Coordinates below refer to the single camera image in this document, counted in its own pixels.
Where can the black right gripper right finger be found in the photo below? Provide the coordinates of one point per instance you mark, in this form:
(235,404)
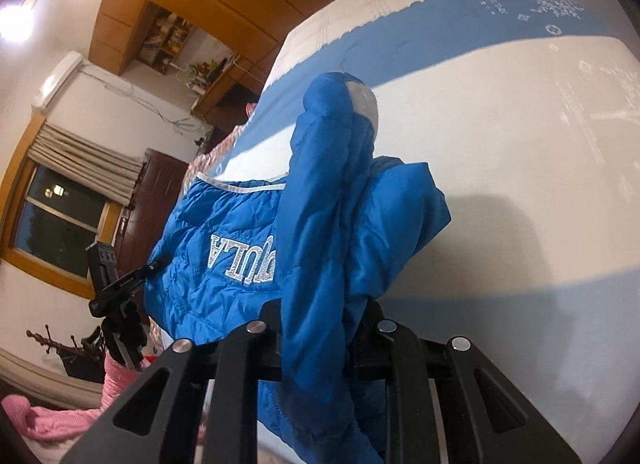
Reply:
(447,402)

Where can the beige roman blind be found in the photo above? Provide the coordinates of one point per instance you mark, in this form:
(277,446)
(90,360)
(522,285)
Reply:
(102,170)

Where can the wall bookshelf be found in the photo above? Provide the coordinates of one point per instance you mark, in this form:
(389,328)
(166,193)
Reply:
(165,39)

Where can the pink floral quilt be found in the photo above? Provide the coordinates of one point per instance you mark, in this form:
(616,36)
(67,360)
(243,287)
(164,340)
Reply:
(208,162)

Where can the white air conditioner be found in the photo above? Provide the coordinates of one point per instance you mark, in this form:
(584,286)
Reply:
(56,79)

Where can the blue puffer jacket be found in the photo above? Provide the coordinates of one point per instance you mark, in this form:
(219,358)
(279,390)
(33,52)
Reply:
(324,240)

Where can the wooden desk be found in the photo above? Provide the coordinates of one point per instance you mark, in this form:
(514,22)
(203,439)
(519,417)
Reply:
(237,71)

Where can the window with wooden frame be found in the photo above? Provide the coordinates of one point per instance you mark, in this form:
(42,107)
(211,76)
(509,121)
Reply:
(48,220)

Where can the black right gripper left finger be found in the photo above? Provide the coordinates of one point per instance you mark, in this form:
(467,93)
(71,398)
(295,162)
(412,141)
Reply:
(196,403)

